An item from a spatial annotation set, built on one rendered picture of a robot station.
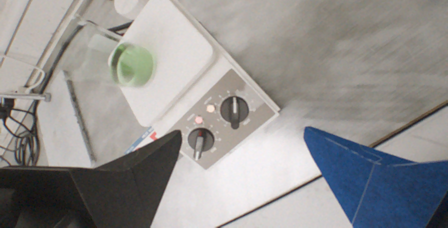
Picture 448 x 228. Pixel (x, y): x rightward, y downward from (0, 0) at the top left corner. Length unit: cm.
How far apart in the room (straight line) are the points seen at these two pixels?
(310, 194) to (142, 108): 22
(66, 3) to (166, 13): 46
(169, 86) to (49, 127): 53
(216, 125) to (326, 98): 13
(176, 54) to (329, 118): 19
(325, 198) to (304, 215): 3
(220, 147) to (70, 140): 43
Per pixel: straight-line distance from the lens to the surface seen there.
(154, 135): 27
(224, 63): 17
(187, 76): 16
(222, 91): 17
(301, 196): 24
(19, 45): 73
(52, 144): 65
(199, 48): 16
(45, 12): 66
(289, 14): 25
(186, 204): 30
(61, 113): 59
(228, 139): 19
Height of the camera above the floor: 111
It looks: 68 degrees down
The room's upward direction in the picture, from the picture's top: 81 degrees counter-clockwise
